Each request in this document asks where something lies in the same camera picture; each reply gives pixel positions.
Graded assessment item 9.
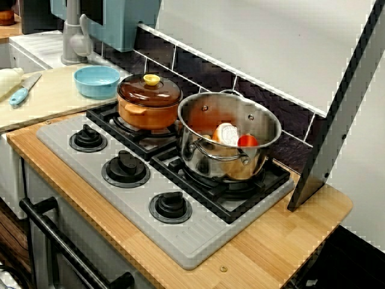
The cream cutting board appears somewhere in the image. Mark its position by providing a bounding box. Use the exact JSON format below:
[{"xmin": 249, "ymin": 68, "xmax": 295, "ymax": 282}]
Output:
[{"xmin": 0, "ymin": 64, "xmax": 133, "ymax": 134}]

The white toy sink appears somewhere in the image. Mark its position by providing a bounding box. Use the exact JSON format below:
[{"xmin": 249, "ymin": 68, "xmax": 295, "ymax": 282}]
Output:
[{"xmin": 0, "ymin": 30, "xmax": 64, "ymax": 75}]

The stainless steel pot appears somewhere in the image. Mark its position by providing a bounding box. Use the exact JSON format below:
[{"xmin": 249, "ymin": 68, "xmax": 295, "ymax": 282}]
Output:
[{"xmin": 176, "ymin": 89, "xmax": 283, "ymax": 183}]

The cream plastic jug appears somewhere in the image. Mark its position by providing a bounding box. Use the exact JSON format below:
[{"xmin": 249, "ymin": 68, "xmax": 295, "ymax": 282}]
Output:
[{"xmin": 0, "ymin": 67, "xmax": 25, "ymax": 102}]

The black stove knob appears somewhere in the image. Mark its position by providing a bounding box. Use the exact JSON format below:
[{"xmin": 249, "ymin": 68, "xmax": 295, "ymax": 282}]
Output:
[
  {"xmin": 68, "ymin": 124, "xmax": 108, "ymax": 154},
  {"xmin": 148, "ymin": 191, "xmax": 193, "ymax": 225},
  {"xmin": 100, "ymin": 149, "xmax": 151, "ymax": 189}
]

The black burner grate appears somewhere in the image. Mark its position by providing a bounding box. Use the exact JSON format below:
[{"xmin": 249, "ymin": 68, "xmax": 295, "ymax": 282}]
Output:
[
  {"xmin": 149, "ymin": 146, "xmax": 292, "ymax": 225},
  {"xmin": 86, "ymin": 102, "xmax": 184, "ymax": 162}
]

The knife with blue handle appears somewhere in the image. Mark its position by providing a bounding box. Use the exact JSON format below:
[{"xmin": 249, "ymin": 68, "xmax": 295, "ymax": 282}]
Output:
[{"xmin": 8, "ymin": 72, "xmax": 43, "ymax": 107}]

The grey toy stove top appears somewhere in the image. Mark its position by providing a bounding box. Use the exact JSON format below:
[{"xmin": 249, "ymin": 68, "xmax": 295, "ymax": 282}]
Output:
[{"xmin": 35, "ymin": 102, "xmax": 295, "ymax": 271}]

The white toy kitchen cabinet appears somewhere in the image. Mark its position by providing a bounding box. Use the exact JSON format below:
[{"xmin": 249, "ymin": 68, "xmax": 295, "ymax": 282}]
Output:
[{"xmin": 0, "ymin": 132, "xmax": 157, "ymax": 289}]

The light blue bowl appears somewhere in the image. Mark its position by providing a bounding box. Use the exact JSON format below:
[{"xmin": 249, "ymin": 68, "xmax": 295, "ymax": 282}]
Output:
[{"xmin": 73, "ymin": 65, "xmax": 122, "ymax": 101}]

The orange jar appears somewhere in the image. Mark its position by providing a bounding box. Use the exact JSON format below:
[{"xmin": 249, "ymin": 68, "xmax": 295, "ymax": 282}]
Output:
[{"xmin": 0, "ymin": 10, "xmax": 16, "ymax": 26}]

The black oven door handle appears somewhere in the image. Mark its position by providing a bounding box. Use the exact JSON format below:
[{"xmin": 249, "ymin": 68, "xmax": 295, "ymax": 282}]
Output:
[{"xmin": 19, "ymin": 197, "xmax": 135, "ymax": 289}]

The white and orange toy bread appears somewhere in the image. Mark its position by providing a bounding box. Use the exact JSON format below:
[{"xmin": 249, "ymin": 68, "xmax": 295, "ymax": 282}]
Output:
[{"xmin": 212, "ymin": 122, "xmax": 239, "ymax": 146}]

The orange toy pot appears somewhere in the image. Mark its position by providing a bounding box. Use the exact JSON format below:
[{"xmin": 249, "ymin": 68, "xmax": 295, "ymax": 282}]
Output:
[{"xmin": 116, "ymin": 92, "xmax": 183, "ymax": 131}]

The brown lid with yellow knob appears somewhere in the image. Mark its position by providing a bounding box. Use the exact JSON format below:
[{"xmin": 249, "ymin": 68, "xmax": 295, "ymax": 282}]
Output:
[{"xmin": 116, "ymin": 73, "xmax": 183, "ymax": 108}]

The teal plastic box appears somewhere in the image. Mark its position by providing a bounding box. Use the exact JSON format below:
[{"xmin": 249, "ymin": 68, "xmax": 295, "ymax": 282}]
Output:
[{"xmin": 49, "ymin": 0, "xmax": 163, "ymax": 53}]

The grey toy faucet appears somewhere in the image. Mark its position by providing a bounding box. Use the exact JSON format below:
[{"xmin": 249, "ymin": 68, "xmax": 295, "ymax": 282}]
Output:
[{"xmin": 61, "ymin": 0, "xmax": 93, "ymax": 66}]

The red toy tomato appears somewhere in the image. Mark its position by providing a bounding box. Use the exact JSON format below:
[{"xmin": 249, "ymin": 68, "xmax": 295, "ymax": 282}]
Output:
[{"xmin": 237, "ymin": 134, "xmax": 260, "ymax": 148}]

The dark tile backsplash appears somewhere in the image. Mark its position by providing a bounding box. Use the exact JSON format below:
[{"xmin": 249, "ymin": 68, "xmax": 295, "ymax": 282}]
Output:
[{"xmin": 90, "ymin": 23, "xmax": 328, "ymax": 176}]

